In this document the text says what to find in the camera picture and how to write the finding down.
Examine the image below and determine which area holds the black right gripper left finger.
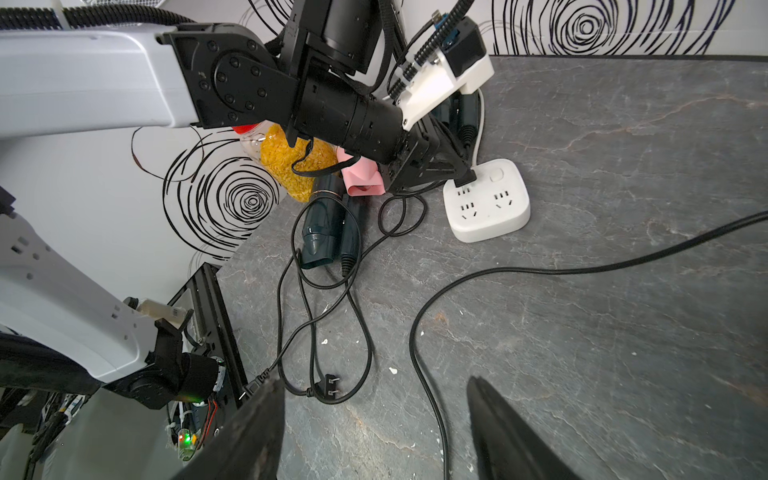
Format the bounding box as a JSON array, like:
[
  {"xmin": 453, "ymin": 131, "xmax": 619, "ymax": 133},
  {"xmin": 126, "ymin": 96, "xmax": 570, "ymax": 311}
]
[{"xmin": 174, "ymin": 378, "xmax": 285, "ymax": 479}]

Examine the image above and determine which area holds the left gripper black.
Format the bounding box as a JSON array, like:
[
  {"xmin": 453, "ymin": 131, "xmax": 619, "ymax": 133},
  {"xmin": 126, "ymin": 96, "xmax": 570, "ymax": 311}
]
[{"xmin": 295, "ymin": 71, "xmax": 477, "ymax": 194}]

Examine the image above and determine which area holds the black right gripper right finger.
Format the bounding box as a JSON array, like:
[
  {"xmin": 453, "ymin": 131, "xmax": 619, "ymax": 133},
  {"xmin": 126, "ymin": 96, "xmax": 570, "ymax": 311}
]
[{"xmin": 466, "ymin": 376, "xmax": 578, "ymax": 479}]

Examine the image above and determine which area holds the black cord with plug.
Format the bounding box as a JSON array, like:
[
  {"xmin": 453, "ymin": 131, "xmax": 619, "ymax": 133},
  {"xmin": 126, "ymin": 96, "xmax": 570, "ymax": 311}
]
[{"xmin": 407, "ymin": 209, "xmax": 768, "ymax": 480}]

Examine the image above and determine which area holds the pink hair dryer left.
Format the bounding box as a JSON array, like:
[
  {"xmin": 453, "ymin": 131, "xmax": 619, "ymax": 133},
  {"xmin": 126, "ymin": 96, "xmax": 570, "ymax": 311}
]
[{"xmin": 341, "ymin": 157, "xmax": 386, "ymax": 197}]

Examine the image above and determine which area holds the dark green hair dryer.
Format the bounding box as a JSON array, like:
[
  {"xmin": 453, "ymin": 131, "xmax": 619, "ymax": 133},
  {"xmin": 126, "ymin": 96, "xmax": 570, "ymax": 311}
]
[{"xmin": 431, "ymin": 91, "xmax": 484, "ymax": 149}]

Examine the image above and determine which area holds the jar with red lid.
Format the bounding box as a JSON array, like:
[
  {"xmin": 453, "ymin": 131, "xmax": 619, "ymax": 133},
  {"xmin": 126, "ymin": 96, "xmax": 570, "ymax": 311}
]
[{"xmin": 232, "ymin": 121, "xmax": 314, "ymax": 203}]

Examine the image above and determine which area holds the white square power strip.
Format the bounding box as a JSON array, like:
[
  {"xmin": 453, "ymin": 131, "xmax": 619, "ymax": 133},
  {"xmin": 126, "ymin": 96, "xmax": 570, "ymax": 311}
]
[{"xmin": 443, "ymin": 159, "xmax": 531, "ymax": 243}]

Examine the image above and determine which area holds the white power strip cord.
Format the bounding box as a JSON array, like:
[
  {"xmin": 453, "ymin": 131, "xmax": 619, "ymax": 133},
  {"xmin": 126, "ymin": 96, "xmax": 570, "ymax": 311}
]
[{"xmin": 470, "ymin": 86, "xmax": 486, "ymax": 169}]

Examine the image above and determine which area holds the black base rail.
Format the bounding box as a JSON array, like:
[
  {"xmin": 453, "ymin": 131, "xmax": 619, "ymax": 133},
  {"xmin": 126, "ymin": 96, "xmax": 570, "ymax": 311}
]
[{"xmin": 167, "ymin": 262, "xmax": 250, "ymax": 457}]

